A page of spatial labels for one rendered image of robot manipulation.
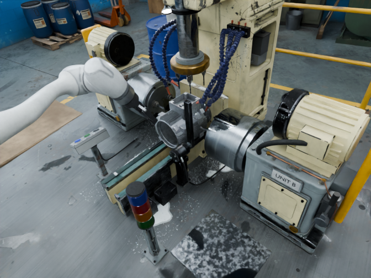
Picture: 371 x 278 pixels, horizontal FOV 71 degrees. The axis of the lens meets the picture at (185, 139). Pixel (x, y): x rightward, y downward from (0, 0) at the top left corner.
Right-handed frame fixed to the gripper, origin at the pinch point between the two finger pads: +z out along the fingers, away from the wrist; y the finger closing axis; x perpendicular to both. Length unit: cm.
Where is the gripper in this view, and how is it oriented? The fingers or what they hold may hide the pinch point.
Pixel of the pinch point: (151, 118)
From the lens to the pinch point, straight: 126.7
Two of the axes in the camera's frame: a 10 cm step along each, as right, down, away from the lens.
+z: 4.1, 3.9, 8.3
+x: -5.6, 8.2, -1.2
